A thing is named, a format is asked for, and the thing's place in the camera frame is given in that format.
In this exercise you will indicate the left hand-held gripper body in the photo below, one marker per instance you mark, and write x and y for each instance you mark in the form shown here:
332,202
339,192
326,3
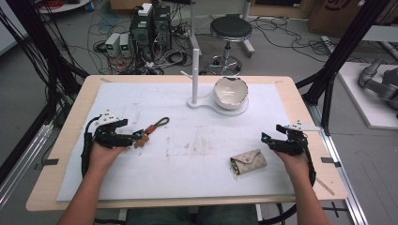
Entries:
108,139

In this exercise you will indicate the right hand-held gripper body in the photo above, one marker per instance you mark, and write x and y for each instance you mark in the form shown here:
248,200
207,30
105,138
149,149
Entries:
292,143

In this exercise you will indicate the person's left hand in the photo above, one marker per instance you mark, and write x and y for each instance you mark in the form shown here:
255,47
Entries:
103,157

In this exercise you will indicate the person's right hand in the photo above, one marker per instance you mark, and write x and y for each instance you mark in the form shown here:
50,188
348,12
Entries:
292,165

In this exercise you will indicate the beige key pouch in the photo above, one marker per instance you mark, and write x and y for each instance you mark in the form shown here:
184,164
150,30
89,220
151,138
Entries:
248,162

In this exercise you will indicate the black tape piece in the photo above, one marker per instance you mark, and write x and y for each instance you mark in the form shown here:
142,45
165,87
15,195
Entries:
330,161
51,162

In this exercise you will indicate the white eggshell bowl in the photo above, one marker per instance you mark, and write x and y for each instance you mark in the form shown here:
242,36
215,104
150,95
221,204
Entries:
230,93

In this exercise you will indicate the white foam mat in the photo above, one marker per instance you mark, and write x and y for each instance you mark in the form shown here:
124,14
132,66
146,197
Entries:
187,175

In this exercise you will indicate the small white power unit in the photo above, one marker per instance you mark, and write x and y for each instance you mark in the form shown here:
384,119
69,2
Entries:
112,43
125,43

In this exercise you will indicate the white platform board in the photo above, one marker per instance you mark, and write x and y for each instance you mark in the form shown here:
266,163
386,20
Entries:
363,106

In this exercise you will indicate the white hook stand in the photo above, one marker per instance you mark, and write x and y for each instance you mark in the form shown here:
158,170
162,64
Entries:
195,78

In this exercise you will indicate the black computer tower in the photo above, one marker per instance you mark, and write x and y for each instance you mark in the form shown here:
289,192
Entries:
162,26
141,37

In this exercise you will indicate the person's legs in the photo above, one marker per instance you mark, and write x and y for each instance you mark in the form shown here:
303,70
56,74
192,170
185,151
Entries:
191,215

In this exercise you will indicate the black round stool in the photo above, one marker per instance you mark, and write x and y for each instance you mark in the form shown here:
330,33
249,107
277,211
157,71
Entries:
231,29

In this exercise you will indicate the white box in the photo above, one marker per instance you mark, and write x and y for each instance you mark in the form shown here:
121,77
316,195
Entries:
145,9

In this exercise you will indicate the brown cardboard box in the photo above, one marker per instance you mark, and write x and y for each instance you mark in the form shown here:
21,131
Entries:
338,15

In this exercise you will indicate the aluminium rail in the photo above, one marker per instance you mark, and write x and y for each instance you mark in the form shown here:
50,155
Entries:
22,162
341,175

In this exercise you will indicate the black frame post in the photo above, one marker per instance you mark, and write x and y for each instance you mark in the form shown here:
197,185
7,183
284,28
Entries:
47,50
344,50

